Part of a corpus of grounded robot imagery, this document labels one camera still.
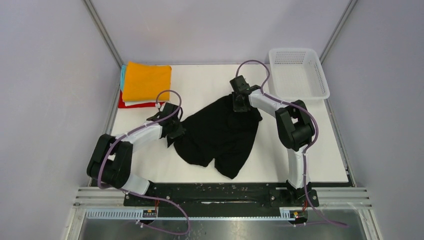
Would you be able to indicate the aluminium frame rail left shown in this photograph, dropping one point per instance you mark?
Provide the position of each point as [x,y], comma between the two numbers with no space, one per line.
[103,31]

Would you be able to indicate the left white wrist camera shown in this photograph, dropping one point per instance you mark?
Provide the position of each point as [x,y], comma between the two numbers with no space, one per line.
[160,105]

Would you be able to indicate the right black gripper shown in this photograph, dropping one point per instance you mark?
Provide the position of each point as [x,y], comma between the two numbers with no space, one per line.
[236,107]

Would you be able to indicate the aluminium frame rail right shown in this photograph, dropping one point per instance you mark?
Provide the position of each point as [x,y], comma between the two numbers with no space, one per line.
[337,30]

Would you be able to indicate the white plastic basket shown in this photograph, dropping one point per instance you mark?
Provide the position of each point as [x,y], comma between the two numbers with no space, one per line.
[297,74]

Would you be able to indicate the black t shirt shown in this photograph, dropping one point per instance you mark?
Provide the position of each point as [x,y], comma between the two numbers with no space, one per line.
[218,133]

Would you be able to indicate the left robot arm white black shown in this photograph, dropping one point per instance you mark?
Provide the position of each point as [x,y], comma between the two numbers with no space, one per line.
[111,160]

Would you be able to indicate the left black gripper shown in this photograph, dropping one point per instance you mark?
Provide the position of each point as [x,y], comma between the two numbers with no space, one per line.
[178,131]

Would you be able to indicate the aluminium frame rail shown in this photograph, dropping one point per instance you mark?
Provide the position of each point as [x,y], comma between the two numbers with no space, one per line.
[103,31]
[337,30]

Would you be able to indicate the folded cyan t shirt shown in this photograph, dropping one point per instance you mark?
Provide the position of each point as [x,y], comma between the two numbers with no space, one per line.
[122,77]

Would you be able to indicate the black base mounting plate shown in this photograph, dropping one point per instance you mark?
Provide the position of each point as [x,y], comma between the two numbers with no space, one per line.
[248,199]

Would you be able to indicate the folded white t shirt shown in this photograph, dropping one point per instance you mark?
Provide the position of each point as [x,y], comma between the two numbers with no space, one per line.
[139,102]

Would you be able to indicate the folded red t shirt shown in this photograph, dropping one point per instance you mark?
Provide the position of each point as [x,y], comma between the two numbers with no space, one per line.
[132,105]

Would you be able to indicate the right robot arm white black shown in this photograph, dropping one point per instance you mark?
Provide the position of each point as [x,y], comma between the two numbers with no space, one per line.
[295,128]

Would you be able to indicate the folded orange t shirt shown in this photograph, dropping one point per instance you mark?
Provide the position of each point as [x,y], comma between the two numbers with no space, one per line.
[146,82]

